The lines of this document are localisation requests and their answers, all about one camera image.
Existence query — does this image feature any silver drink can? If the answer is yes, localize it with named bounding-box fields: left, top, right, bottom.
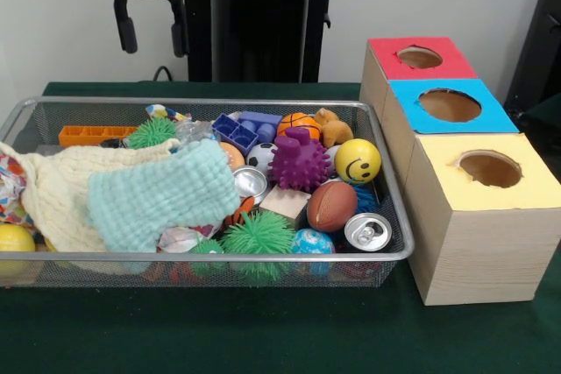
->
left=344, top=213, right=389, bottom=252

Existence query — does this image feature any brown toy football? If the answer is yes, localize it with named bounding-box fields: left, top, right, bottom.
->
left=307, top=181, right=359, bottom=233

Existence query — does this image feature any green spiky ball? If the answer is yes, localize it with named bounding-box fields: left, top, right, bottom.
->
left=219, top=210, right=296, bottom=283

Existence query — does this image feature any orange toy basketball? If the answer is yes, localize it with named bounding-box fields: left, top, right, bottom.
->
left=277, top=112, right=322, bottom=140

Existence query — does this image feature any yellow smiley face ball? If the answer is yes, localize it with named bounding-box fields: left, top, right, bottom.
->
left=335, top=138, right=382, bottom=185

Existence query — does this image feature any purple spiky ball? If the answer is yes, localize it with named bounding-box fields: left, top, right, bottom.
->
left=268, top=127, right=332, bottom=193

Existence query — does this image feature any wooden box with three holes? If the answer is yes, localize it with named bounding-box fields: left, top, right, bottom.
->
left=359, top=37, right=561, bottom=307

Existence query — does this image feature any black cable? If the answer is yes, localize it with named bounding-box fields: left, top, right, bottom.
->
left=153, top=65, right=176, bottom=84

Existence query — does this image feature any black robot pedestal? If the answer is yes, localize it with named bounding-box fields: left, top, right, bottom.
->
left=187, top=0, right=352, bottom=84

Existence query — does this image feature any blue globe ball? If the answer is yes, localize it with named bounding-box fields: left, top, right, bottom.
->
left=291, top=229, right=335, bottom=277

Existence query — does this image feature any cream knitted cloth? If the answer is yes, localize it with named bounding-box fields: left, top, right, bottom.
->
left=0, top=139, right=181, bottom=257

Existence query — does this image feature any mint green knitted cloth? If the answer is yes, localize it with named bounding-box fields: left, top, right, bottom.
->
left=86, top=139, right=242, bottom=252

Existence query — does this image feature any orange plastic tray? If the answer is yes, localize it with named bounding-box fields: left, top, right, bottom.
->
left=59, top=125, right=137, bottom=147

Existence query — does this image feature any shallow wire mesh bin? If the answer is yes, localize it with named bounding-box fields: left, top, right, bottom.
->
left=0, top=96, right=415, bottom=289

